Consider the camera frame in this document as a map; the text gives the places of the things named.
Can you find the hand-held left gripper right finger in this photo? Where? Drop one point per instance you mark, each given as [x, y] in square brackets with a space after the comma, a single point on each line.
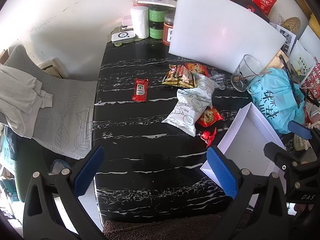
[222, 172]

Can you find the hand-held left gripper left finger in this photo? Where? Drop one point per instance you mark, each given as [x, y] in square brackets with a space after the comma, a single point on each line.
[90, 170]

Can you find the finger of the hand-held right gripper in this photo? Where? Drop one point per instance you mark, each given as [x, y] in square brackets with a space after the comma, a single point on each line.
[275, 152]
[298, 128]

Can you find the white cardboard box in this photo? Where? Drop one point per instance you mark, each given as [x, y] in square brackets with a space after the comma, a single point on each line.
[250, 142]

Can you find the red plastic fan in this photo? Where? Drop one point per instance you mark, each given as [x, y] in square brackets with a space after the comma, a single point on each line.
[208, 135]

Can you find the small red snack packet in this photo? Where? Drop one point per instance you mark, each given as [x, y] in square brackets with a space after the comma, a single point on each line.
[210, 117]

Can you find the clear plastic clip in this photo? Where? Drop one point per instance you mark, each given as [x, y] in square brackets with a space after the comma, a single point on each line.
[218, 80]

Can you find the red ketchup packet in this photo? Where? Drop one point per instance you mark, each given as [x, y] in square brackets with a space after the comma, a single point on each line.
[140, 90]

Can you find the brown snack packet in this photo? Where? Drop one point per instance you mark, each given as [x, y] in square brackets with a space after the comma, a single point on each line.
[175, 76]

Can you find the person's right hand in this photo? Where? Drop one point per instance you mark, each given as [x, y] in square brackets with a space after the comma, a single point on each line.
[303, 208]

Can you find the light blue plastic bag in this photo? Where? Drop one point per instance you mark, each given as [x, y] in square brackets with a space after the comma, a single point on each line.
[275, 100]

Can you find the red patterned gift bag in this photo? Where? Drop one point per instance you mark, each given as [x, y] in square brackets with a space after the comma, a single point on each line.
[313, 80]

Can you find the grey leaf-patterned chair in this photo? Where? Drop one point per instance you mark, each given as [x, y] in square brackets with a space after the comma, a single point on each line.
[67, 110]

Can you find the thin metal stirring stick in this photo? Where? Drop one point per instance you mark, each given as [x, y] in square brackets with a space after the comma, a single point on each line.
[260, 74]

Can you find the white tea packet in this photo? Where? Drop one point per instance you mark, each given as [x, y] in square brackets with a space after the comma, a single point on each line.
[302, 57]

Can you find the clear glass cup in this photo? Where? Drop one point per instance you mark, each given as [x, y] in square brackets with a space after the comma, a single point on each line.
[243, 80]

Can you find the brown fleece cloth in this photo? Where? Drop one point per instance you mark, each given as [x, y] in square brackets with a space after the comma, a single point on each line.
[162, 230]

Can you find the black and white printed paper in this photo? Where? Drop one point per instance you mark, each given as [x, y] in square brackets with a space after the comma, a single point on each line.
[285, 38]

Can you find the grey cloth garment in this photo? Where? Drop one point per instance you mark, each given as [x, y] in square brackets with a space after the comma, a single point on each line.
[20, 97]

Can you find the woven straw hat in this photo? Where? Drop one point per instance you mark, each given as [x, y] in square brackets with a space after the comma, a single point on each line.
[292, 25]

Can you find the white foam board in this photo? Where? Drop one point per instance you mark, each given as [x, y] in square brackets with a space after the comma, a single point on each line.
[220, 30]

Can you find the white round-dial device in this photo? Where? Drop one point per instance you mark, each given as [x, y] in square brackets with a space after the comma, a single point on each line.
[122, 36]

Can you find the small white gadget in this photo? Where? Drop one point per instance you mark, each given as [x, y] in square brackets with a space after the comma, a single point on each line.
[125, 27]

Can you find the red jar with white label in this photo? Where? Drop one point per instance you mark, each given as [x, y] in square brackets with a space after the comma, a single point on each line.
[168, 30]

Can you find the white paper towel roll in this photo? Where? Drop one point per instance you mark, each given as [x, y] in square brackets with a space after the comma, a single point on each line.
[140, 22]

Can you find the white flat board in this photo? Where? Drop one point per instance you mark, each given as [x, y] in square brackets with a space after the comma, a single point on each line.
[157, 2]

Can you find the wooden frame box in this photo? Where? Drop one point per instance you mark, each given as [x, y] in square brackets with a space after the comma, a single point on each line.
[52, 68]

